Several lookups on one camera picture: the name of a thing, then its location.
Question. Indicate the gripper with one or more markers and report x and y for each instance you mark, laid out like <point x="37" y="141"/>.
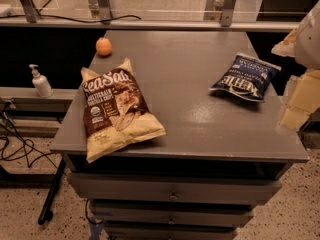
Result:
<point x="308" y="42"/>

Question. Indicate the brown SeaSalt tortilla chip bag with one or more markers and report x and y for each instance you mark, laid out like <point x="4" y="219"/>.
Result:
<point x="116" y="114"/>

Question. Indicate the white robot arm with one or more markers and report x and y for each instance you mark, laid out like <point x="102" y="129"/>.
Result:
<point x="303" y="44"/>

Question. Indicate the blue Kettle chip bag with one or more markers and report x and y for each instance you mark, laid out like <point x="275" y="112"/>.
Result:
<point x="247" y="78"/>

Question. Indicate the orange fruit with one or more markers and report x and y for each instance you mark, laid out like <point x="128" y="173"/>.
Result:
<point x="103" y="47"/>

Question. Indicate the top drawer with knob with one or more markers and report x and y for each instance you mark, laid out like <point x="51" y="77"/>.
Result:
<point x="173" y="189"/>

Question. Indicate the drawer with knob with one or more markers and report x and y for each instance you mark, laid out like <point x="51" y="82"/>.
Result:
<point x="173" y="189"/>
<point x="217" y="215"/>

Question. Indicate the middle drawer with knob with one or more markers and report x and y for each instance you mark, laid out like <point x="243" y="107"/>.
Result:
<point x="217" y="215"/>

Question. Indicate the bottom drawer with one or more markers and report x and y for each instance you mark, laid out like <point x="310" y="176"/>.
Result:
<point x="157" y="231"/>

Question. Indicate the white pump soap bottle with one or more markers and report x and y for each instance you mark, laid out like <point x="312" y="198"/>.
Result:
<point x="40" y="82"/>

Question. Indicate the black metal stand leg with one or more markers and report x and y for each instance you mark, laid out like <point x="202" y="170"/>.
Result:
<point x="46" y="214"/>

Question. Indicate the metal window frame rail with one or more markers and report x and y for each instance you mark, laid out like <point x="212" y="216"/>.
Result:
<point x="227" y="15"/>

